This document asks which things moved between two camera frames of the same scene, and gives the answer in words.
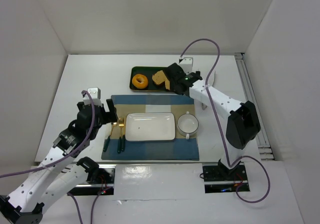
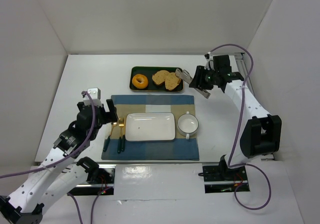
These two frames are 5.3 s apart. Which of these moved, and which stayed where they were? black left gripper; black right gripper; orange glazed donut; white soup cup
Moved: black right gripper
Stayed: orange glazed donut; black left gripper; white soup cup
